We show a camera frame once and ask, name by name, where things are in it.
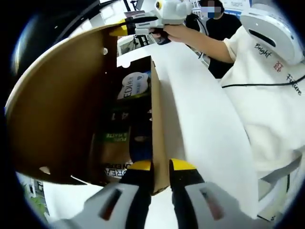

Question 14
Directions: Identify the black chest device cable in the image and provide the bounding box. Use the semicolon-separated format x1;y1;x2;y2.
221;75;305;89

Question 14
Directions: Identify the person's right hand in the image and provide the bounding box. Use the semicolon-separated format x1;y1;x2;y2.
150;25;184;46

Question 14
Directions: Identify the white light-blue wet wipes pack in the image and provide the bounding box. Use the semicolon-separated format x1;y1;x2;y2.
118;71;152;100

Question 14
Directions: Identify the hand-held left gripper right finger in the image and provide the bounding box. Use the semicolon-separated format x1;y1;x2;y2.
169;158;253;229

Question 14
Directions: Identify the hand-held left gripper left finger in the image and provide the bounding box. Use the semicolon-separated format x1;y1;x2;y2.
51;160;153;229

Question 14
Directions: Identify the white grey chest device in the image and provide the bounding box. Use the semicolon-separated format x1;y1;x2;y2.
240;3;303;65

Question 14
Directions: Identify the silver green soft sachet item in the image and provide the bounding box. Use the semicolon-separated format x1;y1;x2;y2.
91;96;153;186

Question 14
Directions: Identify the brown cardboard shoe box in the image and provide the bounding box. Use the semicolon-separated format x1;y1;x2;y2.
6;23;173;196

